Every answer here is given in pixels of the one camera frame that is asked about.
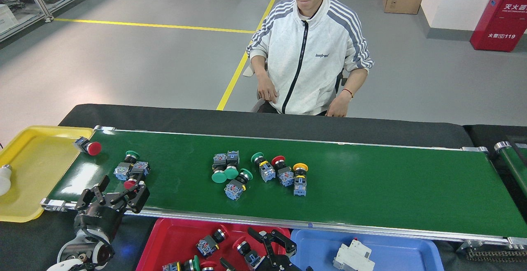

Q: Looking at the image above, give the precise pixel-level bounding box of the green push button switch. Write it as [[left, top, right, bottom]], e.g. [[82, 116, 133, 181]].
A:
[[114, 150, 140, 181], [224, 168, 254, 201], [251, 152, 276, 183], [162, 255, 201, 271]]

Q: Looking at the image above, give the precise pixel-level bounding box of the yellow push button switch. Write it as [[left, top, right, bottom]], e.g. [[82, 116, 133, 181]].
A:
[[293, 163, 309, 197]]

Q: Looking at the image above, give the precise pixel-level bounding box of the white circuit breaker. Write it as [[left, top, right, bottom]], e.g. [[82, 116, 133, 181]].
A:
[[333, 238, 375, 271]]

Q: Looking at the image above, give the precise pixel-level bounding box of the metal drive chain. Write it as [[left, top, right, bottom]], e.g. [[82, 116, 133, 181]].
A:
[[465, 248, 527, 262]]

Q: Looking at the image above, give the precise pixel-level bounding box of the person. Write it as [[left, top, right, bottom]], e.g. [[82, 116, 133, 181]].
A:
[[246, 0, 374, 117]]

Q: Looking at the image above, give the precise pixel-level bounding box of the green mushroom push button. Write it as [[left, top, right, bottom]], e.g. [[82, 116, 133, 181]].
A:
[[211, 153, 228, 184], [224, 150, 240, 180]]

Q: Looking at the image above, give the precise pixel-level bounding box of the red push button switch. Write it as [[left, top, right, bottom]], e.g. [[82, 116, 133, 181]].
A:
[[232, 236, 263, 269], [271, 155, 295, 187], [196, 228, 229, 259]]

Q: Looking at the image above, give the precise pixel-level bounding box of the green conveyor belt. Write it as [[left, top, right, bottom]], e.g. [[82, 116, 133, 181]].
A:
[[40, 125, 527, 250], [494, 141, 527, 199]]

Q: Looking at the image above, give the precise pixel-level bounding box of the white box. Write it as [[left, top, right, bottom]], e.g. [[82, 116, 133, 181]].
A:
[[0, 4, 19, 33]]

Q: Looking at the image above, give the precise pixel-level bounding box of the white light bulb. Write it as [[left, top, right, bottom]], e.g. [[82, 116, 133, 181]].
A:
[[0, 164, 12, 196]]

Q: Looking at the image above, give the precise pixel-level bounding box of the person's left hand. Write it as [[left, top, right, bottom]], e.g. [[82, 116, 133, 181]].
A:
[[325, 92, 353, 117]]

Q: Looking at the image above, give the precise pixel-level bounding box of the person's right hand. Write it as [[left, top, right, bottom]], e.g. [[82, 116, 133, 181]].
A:
[[257, 75, 279, 103]]

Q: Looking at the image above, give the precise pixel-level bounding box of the red plastic tray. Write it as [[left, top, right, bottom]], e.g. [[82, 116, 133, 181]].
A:
[[136, 217, 292, 271]]

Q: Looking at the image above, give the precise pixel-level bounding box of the silver metal frame rack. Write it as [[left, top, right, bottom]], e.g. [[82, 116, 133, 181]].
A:
[[0, 0, 89, 42]]

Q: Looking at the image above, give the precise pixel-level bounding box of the yellow plastic tray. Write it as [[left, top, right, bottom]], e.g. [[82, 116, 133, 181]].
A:
[[0, 126, 95, 223]]

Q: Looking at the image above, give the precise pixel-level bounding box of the red fire extinguisher cabinet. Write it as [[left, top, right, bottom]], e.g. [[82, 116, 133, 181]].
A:
[[470, 0, 527, 52]]

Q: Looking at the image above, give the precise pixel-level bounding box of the blue plastic tray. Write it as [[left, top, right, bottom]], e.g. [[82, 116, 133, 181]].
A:
[[290, 229, 445, 271]]

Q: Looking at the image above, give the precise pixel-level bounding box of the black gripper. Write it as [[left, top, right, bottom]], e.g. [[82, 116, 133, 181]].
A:
[[74, 175, 151, 243], [220, 228, 313, 271]]

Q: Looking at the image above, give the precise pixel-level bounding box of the grey office chair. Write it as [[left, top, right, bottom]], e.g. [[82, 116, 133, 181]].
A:
[[242, 61, 345, 113]]

